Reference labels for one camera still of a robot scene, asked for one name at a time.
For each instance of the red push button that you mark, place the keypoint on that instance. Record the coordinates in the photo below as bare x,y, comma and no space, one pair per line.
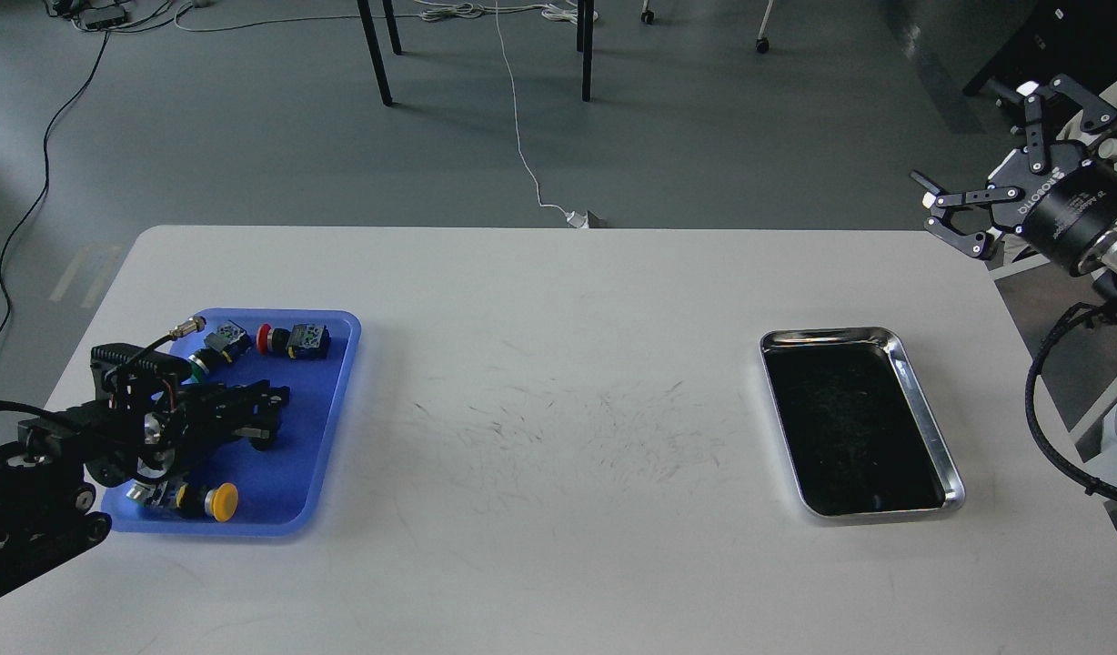
304,341

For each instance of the green push button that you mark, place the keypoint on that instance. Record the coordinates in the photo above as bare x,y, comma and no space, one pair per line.
222,347

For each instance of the yellow push button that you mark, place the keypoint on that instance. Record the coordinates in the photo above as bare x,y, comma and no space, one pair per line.
188,499

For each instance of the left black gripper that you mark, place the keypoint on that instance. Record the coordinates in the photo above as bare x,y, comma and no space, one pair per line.
151,421

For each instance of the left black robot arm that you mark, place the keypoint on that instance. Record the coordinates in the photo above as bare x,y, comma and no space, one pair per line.
47,514

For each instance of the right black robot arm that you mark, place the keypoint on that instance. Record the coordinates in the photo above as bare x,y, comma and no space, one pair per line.
1064,457

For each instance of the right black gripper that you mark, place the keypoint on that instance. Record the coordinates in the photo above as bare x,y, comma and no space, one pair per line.
1051,192

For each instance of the silver metal tray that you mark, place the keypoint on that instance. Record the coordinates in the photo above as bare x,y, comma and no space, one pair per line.
860,437

